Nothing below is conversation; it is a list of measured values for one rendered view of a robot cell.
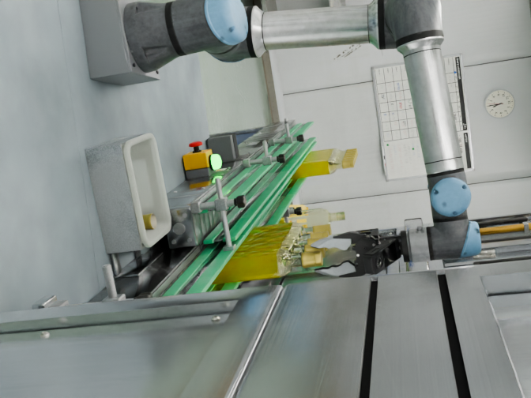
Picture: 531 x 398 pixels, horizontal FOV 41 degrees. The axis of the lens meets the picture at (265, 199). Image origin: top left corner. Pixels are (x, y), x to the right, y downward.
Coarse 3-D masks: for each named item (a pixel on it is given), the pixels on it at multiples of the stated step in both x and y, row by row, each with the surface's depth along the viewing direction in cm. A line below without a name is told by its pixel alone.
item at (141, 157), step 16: (128, 144) 142; (144, 144) 157; (128, 160) 142; (144, 160) 158; (128, 176) 144; (144, 176) 159; (160, 176) 159; (144, 192) 160; (160, 192) 159; (144, 208) 160; (160, 208) 160; (144, 224) 145; (160, 224) 160; (144, 240) 145
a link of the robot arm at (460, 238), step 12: (432, 228) 155; (444, 228) 153; (456, 228) 153; (468, 228) 153; (432, 240) 154; (444, 240) 153; (456, 240) 153; (468, 240) 152; (480, 240) 152; (432, 252) 154; (444, 252) 154; (456, 252) 153; (468, 252) 153
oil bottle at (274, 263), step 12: (252, 252) 164; (264, 252) 162; (276, 252) 161; (288, 252) 162; (228, 264) 161; (240, 264) 161; (252, 264) 160; (264, 264) 160; (276, 264) 159; (288, 264) 160; (228, 276) 162; (240, 276) 162; (252, 276) 161; (264, 276) 161; (276, 276) 160
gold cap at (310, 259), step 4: (308, 252) 160; (312, 252) 160; (316, 252) 160; (320, 252) 159; (304, 256) 160; (308, 256) 159; (312, 256) 159; (316, 256) 159; (320, 256) 159; (304, 260) 159; (308, 260) 159; (312, 260) 159; (316, 260) 159; (320, 260) 159; (304, 264) 159; (308, 264) 159; (312, 264) 159; (316, 264) 159; (320, 264) 159
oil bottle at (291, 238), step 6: (246, 240) 176; (252, 240) 175; (258, 240) 174; (264, 240) 173; (270, 240) 172; (276, 240) 171; (282, 240) 170; (288, 240) 170; (294, 240) 171; (294, 246) 170
